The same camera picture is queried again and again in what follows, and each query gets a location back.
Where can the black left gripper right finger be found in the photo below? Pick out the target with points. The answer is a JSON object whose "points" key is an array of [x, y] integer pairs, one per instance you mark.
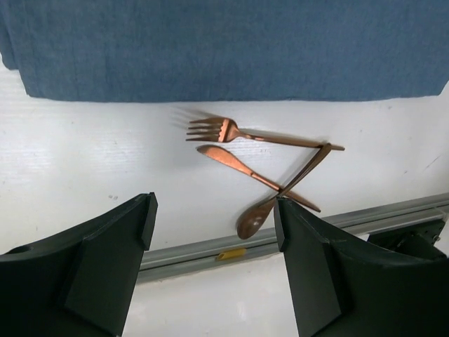
{"points": [[342, 285]]}

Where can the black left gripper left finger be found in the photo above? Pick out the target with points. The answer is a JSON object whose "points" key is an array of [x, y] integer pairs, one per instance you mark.
{"points": [[78, 282]]}

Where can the blue cloth placemat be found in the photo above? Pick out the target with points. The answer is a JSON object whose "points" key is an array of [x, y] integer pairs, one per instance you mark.
{"points": [[194, 51]]}

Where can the copper knife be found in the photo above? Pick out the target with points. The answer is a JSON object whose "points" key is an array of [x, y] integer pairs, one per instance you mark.
{"points": [[227, 158]]}

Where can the copper fork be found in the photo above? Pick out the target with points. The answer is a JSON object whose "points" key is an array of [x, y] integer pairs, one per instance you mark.
{"points": [[225, 130]]}

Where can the aluminium front rail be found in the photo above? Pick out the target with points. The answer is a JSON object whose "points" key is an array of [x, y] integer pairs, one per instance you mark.
{"points": [[189, 258]]}

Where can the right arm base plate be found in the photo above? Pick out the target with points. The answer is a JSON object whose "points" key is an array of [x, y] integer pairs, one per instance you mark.
{"points": [[415, 240]]}

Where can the yellow rail slot nut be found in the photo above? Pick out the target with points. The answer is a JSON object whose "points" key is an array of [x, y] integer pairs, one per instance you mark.
{"points": [[231, 254]]}

